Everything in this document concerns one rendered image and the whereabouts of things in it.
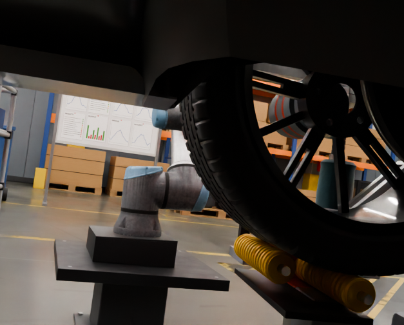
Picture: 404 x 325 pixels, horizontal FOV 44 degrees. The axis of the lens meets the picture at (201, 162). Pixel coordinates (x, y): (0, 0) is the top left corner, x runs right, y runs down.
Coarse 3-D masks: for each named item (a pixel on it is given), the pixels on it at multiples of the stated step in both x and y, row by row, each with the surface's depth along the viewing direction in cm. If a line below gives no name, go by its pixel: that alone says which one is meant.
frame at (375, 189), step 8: (400, 160) 119; (400, 168) 115; (376, 184) 118; (384, 184) 113; (360, 192) 118; (368, 192) 117; (376, 192) 113; (384, 192) 113; (352, 200) 117; (360, 200) 114; (368, 200) 113; (328, 208) 116
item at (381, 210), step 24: (312, 72) 103; (288, 96) 103; (312, 96) 100; (360, 96) 102; (288, 120) 103; (312, 120) 101; (336, 120) 101; (360, 120) 106; (264, 144) 82; (312, 144) 104; (336, 144) 105; (360, 144) 106; (288, 168) 103; (336, 168) 105; (384, 168) 106; (288, 192) 83; (336, 192) 106; (336, 216) 84; (360, 216) 98; (384, 216) 94
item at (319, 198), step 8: (328, 160) 125; (320, 168) 127; (328, 168) 124; (352, 168) 124; (320, 176) 126; (328, 176) 124; (352, 176) 124; (320, 184) 125; (328, 184) 123; (352, 184) 124; (320, 192) 125; (328, 192) 123; (352, 192) 124; (320, 200) 124; (328, 200) 123; (336, 200) 122; (336, 208) 122
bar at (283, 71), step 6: (258, 66) 131; (264, 66) 131; (270, 66) 132; (276, 66) 132; (282, 66) 132; (264, 72) 132; (270, 72) 132; (276, 72) 132; (282, 72) 132; (288, 72) 133; (294, 72) 133; (300, 72) 133; (288, 78) 135; (294, 78) 134; (300, 78) 133; (342, 84) 135
